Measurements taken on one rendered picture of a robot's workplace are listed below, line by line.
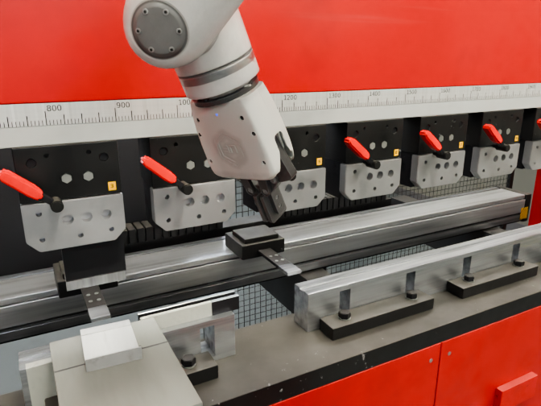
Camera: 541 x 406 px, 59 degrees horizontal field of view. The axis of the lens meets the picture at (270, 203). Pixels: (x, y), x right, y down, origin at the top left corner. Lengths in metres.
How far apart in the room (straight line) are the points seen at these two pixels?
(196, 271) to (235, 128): 0.74
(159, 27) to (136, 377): 0.55
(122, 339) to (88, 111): 0.39
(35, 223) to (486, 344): 1.07
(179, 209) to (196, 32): 0.49
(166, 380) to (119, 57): 0.50
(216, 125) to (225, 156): 0.04
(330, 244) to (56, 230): 0.80
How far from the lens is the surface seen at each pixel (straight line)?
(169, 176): 0.80
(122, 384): 0.80
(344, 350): 1.07
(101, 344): 0.89
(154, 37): 0.42
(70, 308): 1.18
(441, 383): 1.31
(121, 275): 0.92
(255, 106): 0.50
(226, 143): 0.54
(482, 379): 1.44
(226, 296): 1.02
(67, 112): 0.79
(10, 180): 0.76
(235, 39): 0.50
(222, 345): 1.02
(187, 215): 0.86
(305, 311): 1.10
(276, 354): 1.05
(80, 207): 0.82
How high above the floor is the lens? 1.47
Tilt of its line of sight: 17 degrees down
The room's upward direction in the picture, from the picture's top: straight up
